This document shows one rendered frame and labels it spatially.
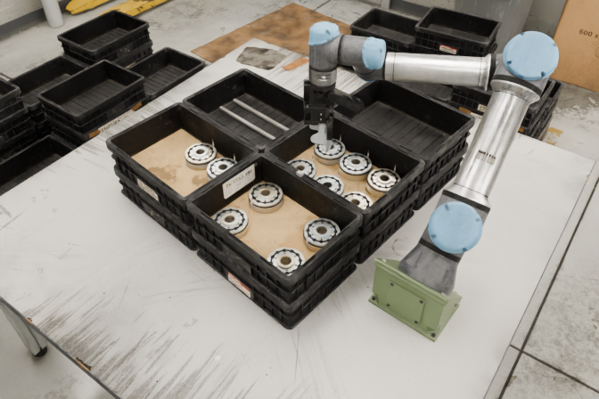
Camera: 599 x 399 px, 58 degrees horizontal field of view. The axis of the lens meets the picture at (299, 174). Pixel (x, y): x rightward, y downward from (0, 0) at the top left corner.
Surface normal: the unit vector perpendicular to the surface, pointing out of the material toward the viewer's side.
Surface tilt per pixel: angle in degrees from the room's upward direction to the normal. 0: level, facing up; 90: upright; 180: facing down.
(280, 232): 0
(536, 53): 38
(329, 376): 0
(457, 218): 53
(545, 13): 90
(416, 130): 0
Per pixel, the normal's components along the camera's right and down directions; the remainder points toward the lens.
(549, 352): 0.00, -0.74
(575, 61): -0.54, 0.31
